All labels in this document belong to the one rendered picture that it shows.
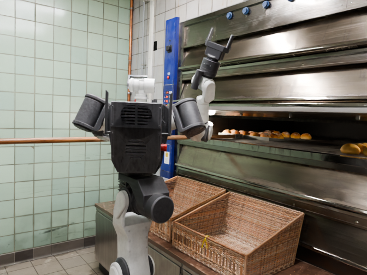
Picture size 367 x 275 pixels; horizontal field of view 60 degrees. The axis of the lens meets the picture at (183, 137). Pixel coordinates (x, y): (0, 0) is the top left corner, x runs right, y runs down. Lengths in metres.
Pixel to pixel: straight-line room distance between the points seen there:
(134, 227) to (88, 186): 1.84
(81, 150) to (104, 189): 0.47
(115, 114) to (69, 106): 1.92
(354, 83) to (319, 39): 0.31
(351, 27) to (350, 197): 0.82
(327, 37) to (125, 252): 1.44
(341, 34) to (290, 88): 0.37
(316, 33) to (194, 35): 1.05
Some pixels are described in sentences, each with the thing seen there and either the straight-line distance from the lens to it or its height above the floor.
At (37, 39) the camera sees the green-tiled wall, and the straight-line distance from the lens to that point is 3.14.
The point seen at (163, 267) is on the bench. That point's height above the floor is 0.45.
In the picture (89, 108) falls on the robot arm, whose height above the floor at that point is 1.36.
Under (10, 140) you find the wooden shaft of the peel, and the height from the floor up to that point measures 1.19.
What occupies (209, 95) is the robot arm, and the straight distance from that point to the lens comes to 1.58.
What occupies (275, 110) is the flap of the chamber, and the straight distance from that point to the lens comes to 1.78.
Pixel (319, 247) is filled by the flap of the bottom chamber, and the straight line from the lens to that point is 1.89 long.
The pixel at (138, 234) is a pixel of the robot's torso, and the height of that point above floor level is 0.80.
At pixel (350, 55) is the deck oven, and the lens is 1.79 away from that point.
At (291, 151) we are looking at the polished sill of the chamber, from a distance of 1.91.
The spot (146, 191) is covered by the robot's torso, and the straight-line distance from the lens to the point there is 1.33.
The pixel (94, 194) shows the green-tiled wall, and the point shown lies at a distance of 3.35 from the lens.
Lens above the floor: 1.35
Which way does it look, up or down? 4 degrees down
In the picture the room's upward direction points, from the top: 2 degrees clockwise
